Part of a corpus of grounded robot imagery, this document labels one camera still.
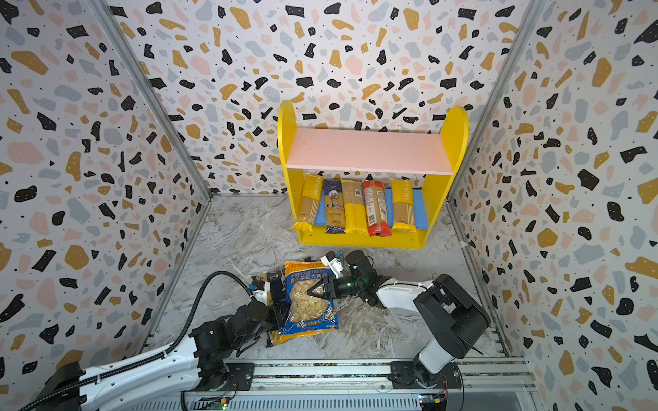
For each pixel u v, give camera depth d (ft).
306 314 2.55
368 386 2.40
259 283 2.39
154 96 2.85
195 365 1.80
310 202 3.13
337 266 2.62
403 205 3.18
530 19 2.36
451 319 1.50
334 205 3.11
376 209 3.04
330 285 2.43
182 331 1.78
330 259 2.62
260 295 2.40
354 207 3.11
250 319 1.93
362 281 2.30
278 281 2.88
